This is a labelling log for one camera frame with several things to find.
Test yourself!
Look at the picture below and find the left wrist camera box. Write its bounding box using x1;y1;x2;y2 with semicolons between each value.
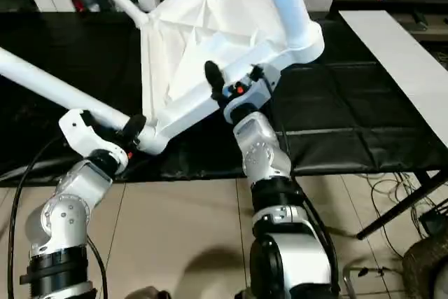
58;109;129;176

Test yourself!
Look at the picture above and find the white plastic table top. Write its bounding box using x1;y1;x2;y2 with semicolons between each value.
139;0;325;155

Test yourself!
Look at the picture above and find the black work mat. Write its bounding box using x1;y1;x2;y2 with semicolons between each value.
0;10;445;183

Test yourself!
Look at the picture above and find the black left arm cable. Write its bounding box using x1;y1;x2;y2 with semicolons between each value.
8;137;108;299

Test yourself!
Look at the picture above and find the brown plaid armchair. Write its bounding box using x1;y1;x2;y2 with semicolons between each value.
402;235;448;299

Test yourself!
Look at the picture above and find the dark left robot foot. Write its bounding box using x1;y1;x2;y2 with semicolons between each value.
127;286;169;299

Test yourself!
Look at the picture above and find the black tripod leg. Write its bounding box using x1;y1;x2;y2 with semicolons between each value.
356;169;448;241

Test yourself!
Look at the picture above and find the thin black floor cable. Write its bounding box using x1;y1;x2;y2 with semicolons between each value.
363;171;448;261

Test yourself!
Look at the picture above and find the chrome tube frame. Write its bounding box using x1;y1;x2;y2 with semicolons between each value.
344;265;403;299

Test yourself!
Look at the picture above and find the black wifi router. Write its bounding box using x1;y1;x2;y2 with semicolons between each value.
418;206;447;235

